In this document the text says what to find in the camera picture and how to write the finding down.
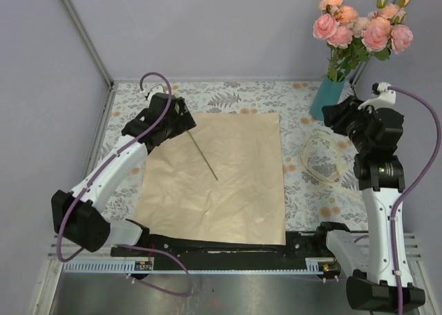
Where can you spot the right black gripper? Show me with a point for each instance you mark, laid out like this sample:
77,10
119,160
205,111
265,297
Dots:
341,112

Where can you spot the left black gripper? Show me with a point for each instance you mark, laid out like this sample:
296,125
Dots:
185,122

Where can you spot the cream printed ribbon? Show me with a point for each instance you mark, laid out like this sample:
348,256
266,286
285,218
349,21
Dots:
330,161

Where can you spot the orange beige wrapping paper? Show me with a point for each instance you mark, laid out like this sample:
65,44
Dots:
181,199

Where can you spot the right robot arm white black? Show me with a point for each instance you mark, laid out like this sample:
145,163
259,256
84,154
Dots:
379,281

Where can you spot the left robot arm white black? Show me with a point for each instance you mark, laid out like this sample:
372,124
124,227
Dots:
77,213

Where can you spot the teal cylindrical vase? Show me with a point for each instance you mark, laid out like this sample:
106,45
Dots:
328,94

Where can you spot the floral patterned table mat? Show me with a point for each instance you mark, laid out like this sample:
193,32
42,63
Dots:
307,202

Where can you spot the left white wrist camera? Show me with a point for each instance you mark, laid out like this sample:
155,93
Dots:
155,90

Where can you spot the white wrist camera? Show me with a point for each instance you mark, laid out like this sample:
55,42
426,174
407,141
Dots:
155,90
383,97

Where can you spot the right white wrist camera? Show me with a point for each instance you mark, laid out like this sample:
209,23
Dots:
383,97

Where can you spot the left aluminium frame post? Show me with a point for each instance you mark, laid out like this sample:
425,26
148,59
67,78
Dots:
79,26

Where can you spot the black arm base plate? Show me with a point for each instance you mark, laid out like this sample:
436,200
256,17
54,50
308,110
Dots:
297,245

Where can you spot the white slotted cable duct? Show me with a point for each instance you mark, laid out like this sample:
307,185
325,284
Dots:
221,263

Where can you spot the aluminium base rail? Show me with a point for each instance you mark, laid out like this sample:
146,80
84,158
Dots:
412,248

